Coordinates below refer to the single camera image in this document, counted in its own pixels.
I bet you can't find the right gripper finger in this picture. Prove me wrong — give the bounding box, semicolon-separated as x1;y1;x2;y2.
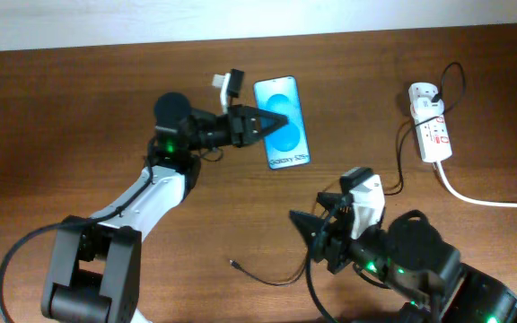
316;192;352;214
289;210;328;247

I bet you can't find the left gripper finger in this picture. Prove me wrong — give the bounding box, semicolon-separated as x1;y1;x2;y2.
242;124;285;146
240;105;288;128

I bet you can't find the blue Galaxy smartphone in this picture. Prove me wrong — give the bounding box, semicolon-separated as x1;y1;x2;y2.
253;75;311;170

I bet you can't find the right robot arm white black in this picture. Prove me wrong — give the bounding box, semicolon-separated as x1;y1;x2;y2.
289;193;517;323

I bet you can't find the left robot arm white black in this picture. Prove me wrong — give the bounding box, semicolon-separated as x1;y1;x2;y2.
40;92;288;323

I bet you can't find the white charger plug adapter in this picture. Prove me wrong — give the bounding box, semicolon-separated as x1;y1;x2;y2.
410;97;444;122

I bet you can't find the white power strip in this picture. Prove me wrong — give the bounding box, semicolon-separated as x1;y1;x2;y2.
408;83;452;163

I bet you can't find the white power strip cord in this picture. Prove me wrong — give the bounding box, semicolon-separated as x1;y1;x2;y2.
433;160;517;211

